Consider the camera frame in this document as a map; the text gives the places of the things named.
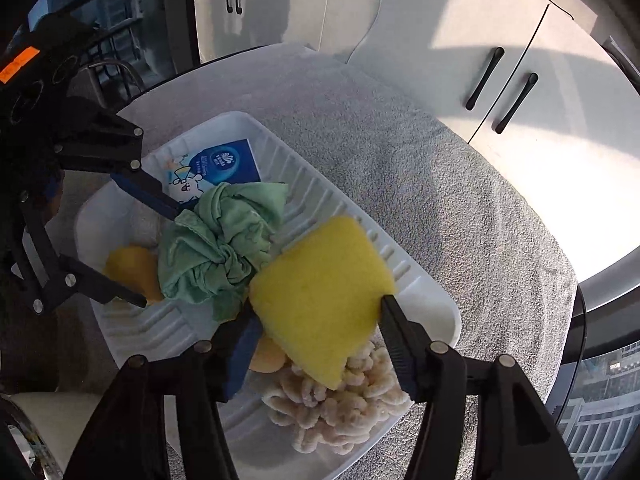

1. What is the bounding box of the grey terry towel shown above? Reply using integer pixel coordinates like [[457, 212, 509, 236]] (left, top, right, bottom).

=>
[[114, 41, 580, 480]]

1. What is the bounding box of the cream chenille scrunchie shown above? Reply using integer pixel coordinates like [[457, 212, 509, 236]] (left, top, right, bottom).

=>
[[262, 341, 412, 455]]

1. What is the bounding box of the small orange round sponge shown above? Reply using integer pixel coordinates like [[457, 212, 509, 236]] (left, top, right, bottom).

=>
[[250, 334, 288, 374]]

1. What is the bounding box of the black cabinet handle left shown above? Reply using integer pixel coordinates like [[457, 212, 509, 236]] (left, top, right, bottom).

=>
[[465, 46, 506, 110]]

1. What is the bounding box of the black cabinet handle right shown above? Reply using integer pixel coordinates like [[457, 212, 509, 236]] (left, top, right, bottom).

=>
[[494, 73, 539, 134]]

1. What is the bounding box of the yellow egg-shaped sponge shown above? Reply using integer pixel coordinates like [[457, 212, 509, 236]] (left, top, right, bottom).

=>
[[103, 246, 164, 304]]

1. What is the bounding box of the blue white tissue pack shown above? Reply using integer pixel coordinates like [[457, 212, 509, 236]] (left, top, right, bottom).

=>
[[165, 139, 262, 204]]

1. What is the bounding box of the yellow rectangular sponge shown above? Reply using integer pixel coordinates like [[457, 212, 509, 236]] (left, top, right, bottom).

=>
[[248, 216, 396, 390]]

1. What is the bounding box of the black cabinet handle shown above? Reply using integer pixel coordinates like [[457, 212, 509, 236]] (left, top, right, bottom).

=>
[[494, 73, 539, 134], [465, 46, 506, 110]]

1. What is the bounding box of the white ribbed plastic tray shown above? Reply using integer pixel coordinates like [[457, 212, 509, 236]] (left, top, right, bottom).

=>
[[75, 112, 461, 479]]

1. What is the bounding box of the white lower cabinet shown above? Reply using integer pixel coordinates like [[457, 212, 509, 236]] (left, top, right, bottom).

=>
[[194, 0, 639, 280]]

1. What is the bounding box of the mint green fabric scrunchie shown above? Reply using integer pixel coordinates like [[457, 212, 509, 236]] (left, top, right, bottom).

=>
[[157, 182, 288, 322]]

